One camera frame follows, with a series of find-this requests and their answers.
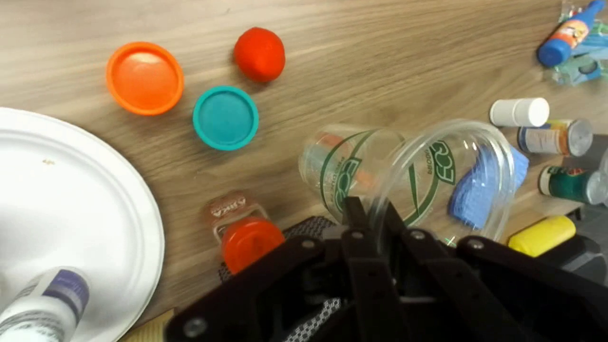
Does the small bottle yellow label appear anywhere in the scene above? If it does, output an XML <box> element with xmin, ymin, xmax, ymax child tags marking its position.
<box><xmin>516</xmin><ymin>118</ymin><xmax>597</xmax><ymax>160</ymax></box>

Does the blue bottle orange label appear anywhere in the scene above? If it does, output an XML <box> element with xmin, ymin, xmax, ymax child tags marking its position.
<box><xmin>537</xmin><ymin>0</ymin><xmax>608</xmax><ymax>70</ymax></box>

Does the orange lid spice jar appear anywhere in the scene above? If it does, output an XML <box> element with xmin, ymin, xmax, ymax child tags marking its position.
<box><xmin>206</xmin><ymin>192</ymin><xmax>290</xmax><ymax>278</ymax></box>

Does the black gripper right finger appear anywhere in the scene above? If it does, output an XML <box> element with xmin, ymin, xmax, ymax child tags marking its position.
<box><xmin>379</xmin><ymin>203</ymin><xmax>608</xmax><ymax>342</ymax></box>

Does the clear plastic cup green print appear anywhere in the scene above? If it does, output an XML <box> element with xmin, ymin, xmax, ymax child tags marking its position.
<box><xmin>299</xmin><ymin>124</ymin><xmax>409</xmax><ymax>224</ymax></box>
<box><xmin>369</xmin><ymin>118</ymin><xmax>520</xmax><ymax>251</ymax></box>

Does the blue sponge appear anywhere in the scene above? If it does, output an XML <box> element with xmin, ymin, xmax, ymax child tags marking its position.
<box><xmin>447</xmin><ymin>146</ymin><xmax>533</xmax><ymax>232</ymax></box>

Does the small green jar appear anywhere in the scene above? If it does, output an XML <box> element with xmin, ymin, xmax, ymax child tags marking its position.
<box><xmin>537</xmin><ymin>164</ymin><xmax>608</xmax><ymax>207</ymax></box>

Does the orange lid play dough tub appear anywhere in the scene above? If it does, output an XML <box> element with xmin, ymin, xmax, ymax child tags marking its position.
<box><xmin>105</xmin><ymin>40</ymin><xmax>187</xmax><ymax>118</ymax></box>

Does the yellow sponge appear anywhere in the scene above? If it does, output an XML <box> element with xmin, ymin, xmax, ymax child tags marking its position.
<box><xmin>506</xmin><ymin>215</ymin><xmax>580</xmax><ymax>260</ymax></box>

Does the light blue plastic toy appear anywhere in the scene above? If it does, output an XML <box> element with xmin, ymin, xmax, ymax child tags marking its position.
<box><xmin>550</xmin><ymin>36</ymin><xmax>608</xmax><ymax>89</ymax></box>

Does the white round plate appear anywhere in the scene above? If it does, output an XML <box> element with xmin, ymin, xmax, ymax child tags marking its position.
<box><xmin>0</xmin><ymin>105</ymin><xmax>168</xmax><ymax>342</ymax></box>

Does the white pill bottle blue label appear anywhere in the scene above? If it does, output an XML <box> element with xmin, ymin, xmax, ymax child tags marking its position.
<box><xmin>0</xmin><ymin>268</ymin><xmax>92</xmax><ymax>342</ymax></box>

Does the small white cap bottle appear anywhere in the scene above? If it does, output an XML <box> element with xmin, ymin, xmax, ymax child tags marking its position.
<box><xmin>489</xmin><ymin>95</ymin><xmax>554</xmax><ymax>129</ymax></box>

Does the red lid play dough tub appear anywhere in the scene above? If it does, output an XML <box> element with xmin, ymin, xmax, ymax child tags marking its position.
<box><xmin>233</xmin><ymin>25</ymin><xmax>290</xmax><ymax>86</ymax></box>

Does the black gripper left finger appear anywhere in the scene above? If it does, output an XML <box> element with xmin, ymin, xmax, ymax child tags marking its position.
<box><xmin>166</xmin><ymin>196</ymin><xmax>407</xmax><ymax>342</ymax></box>

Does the teal lid play dough tub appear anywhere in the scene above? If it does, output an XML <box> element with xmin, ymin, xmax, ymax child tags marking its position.
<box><xmin>191</xmin><ymin>84</ymin><xmax>263</xmax><ymax>154</ymax></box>

